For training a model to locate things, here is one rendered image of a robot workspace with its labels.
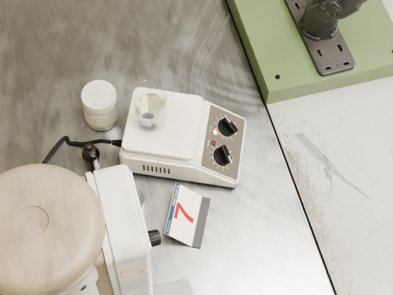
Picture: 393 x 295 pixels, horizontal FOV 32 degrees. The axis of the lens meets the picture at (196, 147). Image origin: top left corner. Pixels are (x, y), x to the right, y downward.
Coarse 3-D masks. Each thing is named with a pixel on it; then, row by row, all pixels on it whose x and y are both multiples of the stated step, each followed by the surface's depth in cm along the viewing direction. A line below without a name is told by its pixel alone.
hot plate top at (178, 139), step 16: (176, 96) 116; (192, 96) 116; (176, 112) 115; (192, 112) 115; (128, 128) 113; (176, 128) 113; (192, 128) 113; (128, 144) 112; (144, 144) 112; (160, 144) 112; (176, 144) 112; (192, 144) 112
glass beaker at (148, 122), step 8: (144, 80) 109; (144, 88) 110; (152, 88) 110; (160, 88) 109; (136, 96) 109; (160, 96) 111; (136, 104) 107; (136, 112) 109; (144, 112) 107; (152, 112) 106; (160, 112) 108; (136, 120) 112; (144, 120) 109; (152, 120) 109; (160, 120) 110; (144, 128) 112; (152, 128) 111; (160, 128) 112
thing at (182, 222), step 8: (184, 192) 115; (184, 200) 114; (192, 200) 116; (176, 208) 113; (184, 208) 114; (192, 208) 115; (176, 216) 112; (184, 216) 114; (192, 216) 115; (176, 224) 112; (184, 224) 113; (192, 224) 114; (176, 232) 112; (184, 232) 113; (184, 240) 112
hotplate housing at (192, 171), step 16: (208, 112) 117; (112, 144) 118; (128, 160) 114; (144, 160) 113; (160, 160) 113; (176, 160) 113; (192, 160) 113; (240, 160) 118; (160, 176) 117; (176, 176) 116; (192, 176) 115; (208, 176) 115; (224, 176) 115
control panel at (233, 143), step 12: (216, 108) 119; (216, 120) 118; (240, 120) 121; (240, 132) 120; (204, 144) 115; (216, 144) 116; (228, 144) 117; (240, 144) 119; (204, 156) 114; (216, 168) 114; (228, 168) 116
